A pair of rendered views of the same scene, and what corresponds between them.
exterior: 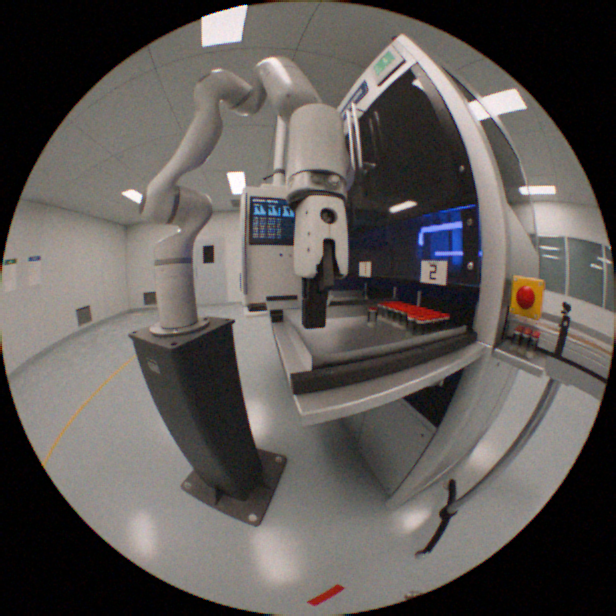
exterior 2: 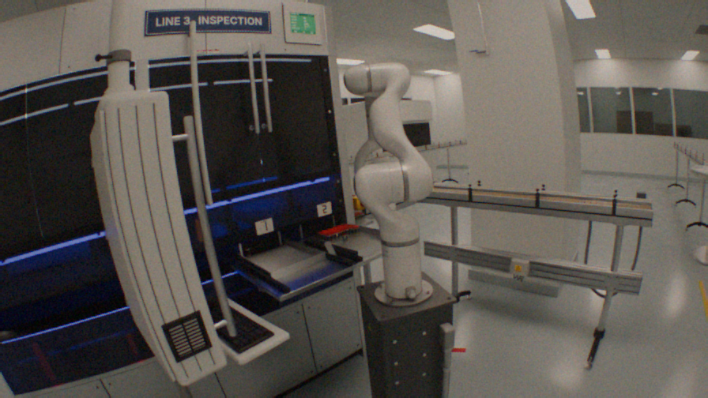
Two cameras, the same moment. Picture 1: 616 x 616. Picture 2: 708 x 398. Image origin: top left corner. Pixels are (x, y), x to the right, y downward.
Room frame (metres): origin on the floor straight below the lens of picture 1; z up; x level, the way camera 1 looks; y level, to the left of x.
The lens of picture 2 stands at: (0.97, 1.20, 1.38)
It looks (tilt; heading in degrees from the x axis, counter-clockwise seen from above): 11 degrees down; 245
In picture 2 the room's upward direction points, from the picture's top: 6 degrees counter-clockwise
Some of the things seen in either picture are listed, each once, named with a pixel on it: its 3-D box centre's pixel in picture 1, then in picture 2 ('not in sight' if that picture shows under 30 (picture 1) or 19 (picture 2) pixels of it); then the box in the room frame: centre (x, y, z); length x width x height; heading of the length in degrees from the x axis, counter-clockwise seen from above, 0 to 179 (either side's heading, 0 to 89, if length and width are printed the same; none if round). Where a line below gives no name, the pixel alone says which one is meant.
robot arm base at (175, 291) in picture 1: (176, 296); (402, 267); (0.44, 0.39, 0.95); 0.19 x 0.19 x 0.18
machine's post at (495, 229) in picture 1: (497, 265); (344, 196); (0.26, -0.40, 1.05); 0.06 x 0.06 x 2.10; 15
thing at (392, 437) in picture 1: (376, 340); (175, 328); (1.35, -0.59, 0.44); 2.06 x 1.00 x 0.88; 15
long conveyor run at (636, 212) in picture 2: not in sight; (506, 197); (-0.66, -0.05, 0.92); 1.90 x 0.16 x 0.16; 105
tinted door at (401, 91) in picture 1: (402, 135); (296, 113); (0.49, -0.32, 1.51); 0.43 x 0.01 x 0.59; 15
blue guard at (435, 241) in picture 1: (324, 259); (155, 240); (1.22, -0.11, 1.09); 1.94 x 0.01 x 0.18; 15
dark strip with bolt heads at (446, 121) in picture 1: (450, 133); (332, 131); (0.30, -0.36, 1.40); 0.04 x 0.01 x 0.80; 15
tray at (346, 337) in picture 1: (370, 325); (354, 238); (0.35, -0.14, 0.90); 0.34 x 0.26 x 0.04; 105
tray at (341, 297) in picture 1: (345, 298); (279, 256); (0.71, -0.15, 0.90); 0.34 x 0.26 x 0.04; 105
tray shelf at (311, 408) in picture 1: (349, 316); (320, 253); (0.53, -0.13, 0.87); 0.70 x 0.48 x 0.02; 15
